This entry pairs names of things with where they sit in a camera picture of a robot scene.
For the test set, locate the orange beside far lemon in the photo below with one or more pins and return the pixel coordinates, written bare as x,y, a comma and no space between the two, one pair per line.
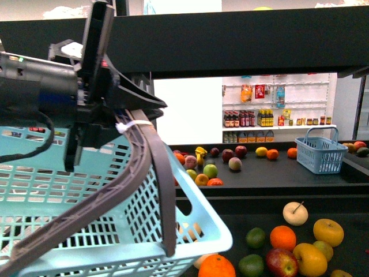
272,154

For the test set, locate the orange beside blue basket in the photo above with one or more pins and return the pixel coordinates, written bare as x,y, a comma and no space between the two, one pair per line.
292,153

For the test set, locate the white grocery shelf right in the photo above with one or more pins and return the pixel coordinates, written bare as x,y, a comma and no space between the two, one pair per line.
276,108

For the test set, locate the grey basket handle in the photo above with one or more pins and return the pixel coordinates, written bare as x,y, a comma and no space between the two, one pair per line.
147,148

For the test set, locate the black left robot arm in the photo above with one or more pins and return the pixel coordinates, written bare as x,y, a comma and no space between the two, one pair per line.
37,92

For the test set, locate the white pear with stem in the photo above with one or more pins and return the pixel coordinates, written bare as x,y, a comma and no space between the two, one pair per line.
295,213

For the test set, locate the peach on far shelf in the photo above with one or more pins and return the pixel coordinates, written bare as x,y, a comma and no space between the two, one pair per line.
235,164

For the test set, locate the green apple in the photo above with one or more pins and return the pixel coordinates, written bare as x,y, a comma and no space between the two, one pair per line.
211,171

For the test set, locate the bottom green avocado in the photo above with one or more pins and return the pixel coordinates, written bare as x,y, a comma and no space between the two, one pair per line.
251,265

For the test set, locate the small blue basket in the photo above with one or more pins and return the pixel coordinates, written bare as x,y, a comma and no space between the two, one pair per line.
321,155

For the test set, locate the near orange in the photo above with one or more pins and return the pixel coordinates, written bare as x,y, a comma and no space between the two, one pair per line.
283,237

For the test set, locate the near green lime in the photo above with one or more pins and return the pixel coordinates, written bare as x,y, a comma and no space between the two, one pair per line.
255,238

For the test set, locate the black upper display shelf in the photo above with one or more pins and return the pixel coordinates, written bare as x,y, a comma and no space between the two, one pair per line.
242,43

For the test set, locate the white zip tie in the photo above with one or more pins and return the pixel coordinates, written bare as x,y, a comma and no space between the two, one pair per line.
123,127

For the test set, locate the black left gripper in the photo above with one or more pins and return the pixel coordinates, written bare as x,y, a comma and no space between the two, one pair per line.
94,81

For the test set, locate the yellow banana bunch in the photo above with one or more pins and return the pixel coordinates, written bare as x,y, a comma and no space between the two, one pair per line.
200,153

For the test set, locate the near yellow apple front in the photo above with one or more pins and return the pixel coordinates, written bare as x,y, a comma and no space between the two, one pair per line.
311,261

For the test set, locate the red apple far shelf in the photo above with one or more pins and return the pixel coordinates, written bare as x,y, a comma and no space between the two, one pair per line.
240,151

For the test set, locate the dark red apple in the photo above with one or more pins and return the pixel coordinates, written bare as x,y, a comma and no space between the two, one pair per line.
227,154

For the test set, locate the lemon on far shelf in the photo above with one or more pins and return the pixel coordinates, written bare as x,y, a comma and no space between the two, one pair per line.
261,152

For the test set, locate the yellow apple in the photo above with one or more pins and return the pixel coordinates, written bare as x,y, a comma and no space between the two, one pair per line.
311,261
329,231

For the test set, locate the large teal shopping basket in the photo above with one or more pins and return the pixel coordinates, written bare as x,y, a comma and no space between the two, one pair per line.
128,209

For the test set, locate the near red apple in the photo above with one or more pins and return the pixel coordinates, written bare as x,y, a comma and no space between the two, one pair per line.
281,262

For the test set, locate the bottom orange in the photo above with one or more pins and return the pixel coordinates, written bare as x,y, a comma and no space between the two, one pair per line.
216,265

